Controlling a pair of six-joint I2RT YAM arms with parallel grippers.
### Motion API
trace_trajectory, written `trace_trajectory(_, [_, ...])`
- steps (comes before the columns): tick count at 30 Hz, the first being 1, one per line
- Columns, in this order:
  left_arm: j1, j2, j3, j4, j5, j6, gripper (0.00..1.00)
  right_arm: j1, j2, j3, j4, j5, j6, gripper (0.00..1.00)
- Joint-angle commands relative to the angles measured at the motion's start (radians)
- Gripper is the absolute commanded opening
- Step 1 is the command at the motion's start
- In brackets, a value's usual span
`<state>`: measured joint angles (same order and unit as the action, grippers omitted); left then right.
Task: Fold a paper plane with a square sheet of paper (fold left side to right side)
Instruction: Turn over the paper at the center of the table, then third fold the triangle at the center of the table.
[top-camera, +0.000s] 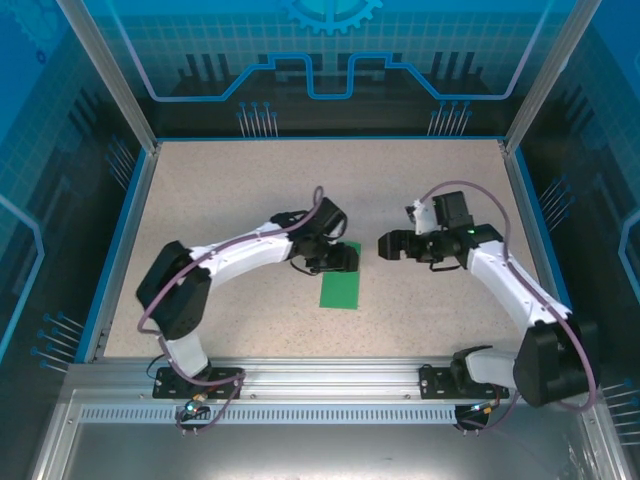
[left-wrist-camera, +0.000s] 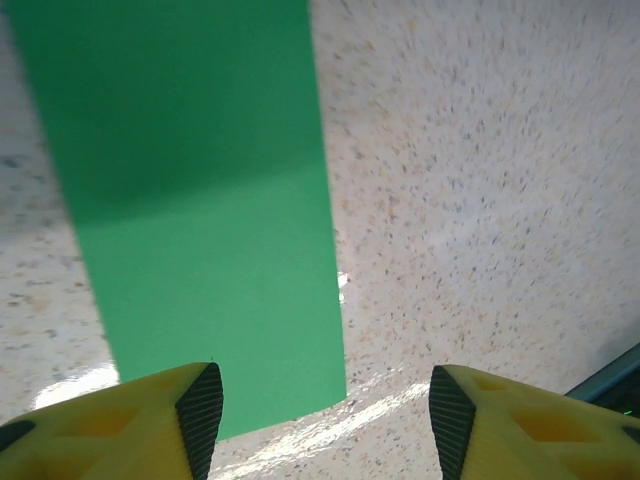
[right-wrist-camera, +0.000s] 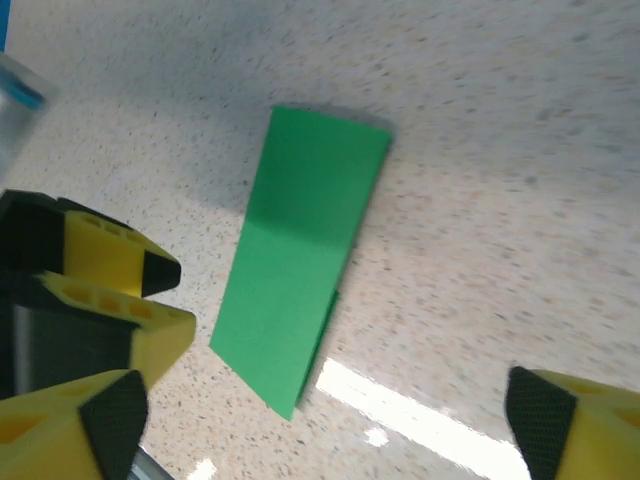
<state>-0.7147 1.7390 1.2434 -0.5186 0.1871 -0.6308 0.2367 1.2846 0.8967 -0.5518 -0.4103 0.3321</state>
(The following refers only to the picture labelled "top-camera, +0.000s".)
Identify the green paper sheet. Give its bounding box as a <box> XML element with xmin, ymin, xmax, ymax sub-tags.
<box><xmin>318</xmin><ymin>240</ymin><xmax>363</xmax><ymax>310</ymax></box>

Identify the brushed metal tray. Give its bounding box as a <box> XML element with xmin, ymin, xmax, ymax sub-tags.
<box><xmin>28</xmin><ymin>388</ymin><xmax>632</xmax><ymax>480</ymax></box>

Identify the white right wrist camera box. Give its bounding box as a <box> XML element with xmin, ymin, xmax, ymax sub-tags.
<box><xmin>404</xmin><ymin>198</ymin><xmax>437</xmax><ymax>236</ymax></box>

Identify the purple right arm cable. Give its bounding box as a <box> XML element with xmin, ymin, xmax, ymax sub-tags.
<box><xmin>418</xmin><ymin>180</ymin><xmax>601</xmax><ymax>434</ymax></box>

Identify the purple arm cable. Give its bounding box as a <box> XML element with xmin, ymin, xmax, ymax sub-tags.
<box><xmin>136</xmin><ymin>185</ymin><xmax>324</xmax><ymax>437</ymax></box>
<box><xmin>418</xmin><ymin>180</ymin><xmax>601</xmax><ymax>434</ymax></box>

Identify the aluminium side rail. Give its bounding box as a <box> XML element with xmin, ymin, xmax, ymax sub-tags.
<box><xmin>498</xmin><ymin>141</ymin><xmax>577</xmax><ymax>362</ymax></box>
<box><xmin>82</xmin><ymin>141</ymin><xmax>162</xmax><ymax>364</ymax></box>

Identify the aluminium mounting rail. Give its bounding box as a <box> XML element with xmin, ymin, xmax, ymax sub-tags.
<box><xmin>63</xmin><ymin>355</ymin><xmax>600</xmax><ymax>399</ymax></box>

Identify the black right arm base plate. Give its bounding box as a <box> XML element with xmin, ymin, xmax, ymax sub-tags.
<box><xmin>418</xmin><ymin>363</ymin><xmax>511</xmax><ymax>401</ymax></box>

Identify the slotted grey cable duct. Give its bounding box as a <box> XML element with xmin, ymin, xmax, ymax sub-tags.
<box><xmin>78</xmin><ymin>405</ymin><xmax>466</xmax><ymax>425</ymax></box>

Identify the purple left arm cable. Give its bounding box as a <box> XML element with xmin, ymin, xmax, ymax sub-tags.
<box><xmin>136</xmin><ymin>185</ymin><xmax>324</xmax><ymax>437</ymax></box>

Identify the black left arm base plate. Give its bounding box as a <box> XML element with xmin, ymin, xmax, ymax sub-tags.
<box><xmin>151</xmin><ymin>366</ymin><xmax>245</xmax><ymax>400</ymax></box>

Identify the right cable connector with light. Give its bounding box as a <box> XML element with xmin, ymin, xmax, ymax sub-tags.
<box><xmin>467</xmin><ymin>397</ymin><xmax>502</xmax><ymax>415</ymax></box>

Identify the cable connector with light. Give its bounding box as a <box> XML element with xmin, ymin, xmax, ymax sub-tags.
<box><xmin>182</xmin><ymin>393</ymin><xmax>208</xmax><ymax>418</ymax></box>
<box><xmin>467</xmin><ymin>397</ymin><xmax>502</xmax><ymax>415</ymax></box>

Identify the aluminium frame post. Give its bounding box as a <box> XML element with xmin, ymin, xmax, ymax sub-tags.
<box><xmin>55</xmin><ymin>0</ymin><xmax>162</xmax><ymax>152</ymax></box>
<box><xmin>501</xmin><ymin>0</ymin><xmax>602</xmax><ymax>154</ymax></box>

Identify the left cable connector with light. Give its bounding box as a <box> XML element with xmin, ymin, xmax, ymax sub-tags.
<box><xmin>182</xmin><ymin>393</ymin><xmax>208</xmax><ymax>418</ymax></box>

